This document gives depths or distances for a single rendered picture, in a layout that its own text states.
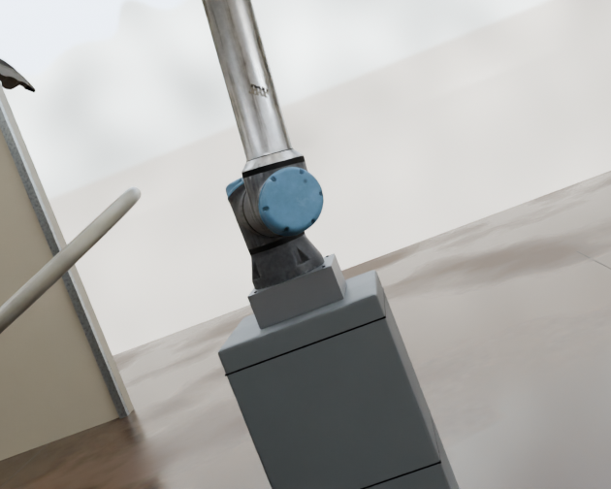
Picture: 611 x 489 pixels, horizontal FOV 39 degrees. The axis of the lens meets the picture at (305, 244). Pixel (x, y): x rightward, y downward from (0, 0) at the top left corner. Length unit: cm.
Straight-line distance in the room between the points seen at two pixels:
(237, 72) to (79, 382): 477
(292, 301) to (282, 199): 29
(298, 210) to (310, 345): 32
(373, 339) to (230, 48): 74
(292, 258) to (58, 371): 459
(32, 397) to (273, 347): 477
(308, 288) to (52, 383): 467
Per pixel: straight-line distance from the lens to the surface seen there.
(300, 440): 208
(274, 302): 209
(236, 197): 213
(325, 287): 208
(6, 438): 687
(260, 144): 196
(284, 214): 192
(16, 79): 197
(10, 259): 654
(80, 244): 155
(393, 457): 209
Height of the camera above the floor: 116
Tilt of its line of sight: 4 degrees down
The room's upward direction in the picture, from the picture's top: 21 degrees counter-clockwise
